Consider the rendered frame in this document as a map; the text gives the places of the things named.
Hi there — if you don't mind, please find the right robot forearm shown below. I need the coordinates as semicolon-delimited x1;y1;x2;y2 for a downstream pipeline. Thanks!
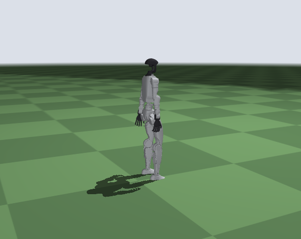
153;96;160;119

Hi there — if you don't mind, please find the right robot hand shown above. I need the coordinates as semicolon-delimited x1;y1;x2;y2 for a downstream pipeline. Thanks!
152;114;162;132

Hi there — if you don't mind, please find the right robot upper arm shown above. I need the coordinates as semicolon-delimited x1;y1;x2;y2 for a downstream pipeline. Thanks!
150;77;159;100

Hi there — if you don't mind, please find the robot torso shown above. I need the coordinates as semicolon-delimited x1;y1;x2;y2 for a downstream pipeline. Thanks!
142;74;156;120

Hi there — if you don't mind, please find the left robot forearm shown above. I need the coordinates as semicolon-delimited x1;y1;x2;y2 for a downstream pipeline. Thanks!
139;97;145;114

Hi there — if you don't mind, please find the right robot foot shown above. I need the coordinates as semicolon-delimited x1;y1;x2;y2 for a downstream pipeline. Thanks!
150;174;165;180

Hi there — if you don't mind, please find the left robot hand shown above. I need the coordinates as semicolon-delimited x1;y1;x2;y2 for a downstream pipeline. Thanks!
135;112;145;126

